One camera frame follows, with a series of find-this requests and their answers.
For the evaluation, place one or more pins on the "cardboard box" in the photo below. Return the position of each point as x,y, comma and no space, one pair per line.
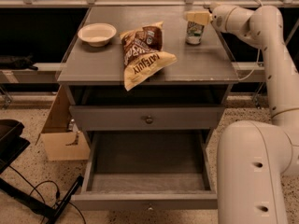
62,139

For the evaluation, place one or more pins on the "brown yellow chip bag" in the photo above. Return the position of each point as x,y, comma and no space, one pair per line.
143,54

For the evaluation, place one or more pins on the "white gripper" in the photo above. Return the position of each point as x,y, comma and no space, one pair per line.
221,19

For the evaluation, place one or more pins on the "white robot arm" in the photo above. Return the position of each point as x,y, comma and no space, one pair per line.
253,156

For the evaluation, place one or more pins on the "grey wooden drawer cabinet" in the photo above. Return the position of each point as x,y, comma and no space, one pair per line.
148,145

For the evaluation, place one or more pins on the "white paper bowl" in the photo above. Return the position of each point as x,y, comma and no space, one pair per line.
97,34

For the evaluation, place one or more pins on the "closed grey top drawer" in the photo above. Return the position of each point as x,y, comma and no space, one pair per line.
128,118

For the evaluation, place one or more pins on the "metal rail frame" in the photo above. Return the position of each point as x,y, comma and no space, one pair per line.
31,70

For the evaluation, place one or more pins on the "open grey middle drawer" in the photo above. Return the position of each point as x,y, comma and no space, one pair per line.
147,170

